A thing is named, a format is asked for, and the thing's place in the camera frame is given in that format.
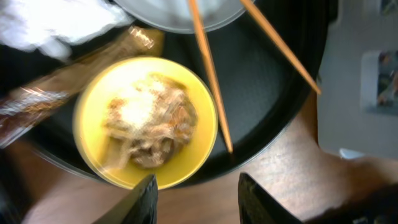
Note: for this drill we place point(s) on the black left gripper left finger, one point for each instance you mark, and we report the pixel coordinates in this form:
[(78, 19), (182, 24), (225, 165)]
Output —
[(138, 207)]

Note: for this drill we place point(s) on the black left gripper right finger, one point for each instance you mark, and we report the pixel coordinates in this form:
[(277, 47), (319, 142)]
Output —
[(256, 206)]

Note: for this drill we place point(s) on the food scraps and rice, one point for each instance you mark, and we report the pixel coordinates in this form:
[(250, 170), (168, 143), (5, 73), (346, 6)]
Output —
[(148, 123)]

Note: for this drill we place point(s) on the yellow bowl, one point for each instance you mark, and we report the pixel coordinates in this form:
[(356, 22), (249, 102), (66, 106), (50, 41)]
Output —
[(90, 109)]

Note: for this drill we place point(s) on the gold foil wrapper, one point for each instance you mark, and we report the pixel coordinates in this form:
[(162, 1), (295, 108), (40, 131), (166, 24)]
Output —
[(26, 106)]

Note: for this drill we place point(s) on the white napkin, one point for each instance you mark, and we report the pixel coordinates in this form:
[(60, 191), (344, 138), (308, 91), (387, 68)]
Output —
[(53, 26)]

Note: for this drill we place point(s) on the wooden chopstick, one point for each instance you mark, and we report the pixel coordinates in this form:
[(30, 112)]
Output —
[(204, 47), (279, 43)]

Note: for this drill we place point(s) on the light grey plate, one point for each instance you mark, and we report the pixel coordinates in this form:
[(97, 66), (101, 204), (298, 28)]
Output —
[(175, 15)]

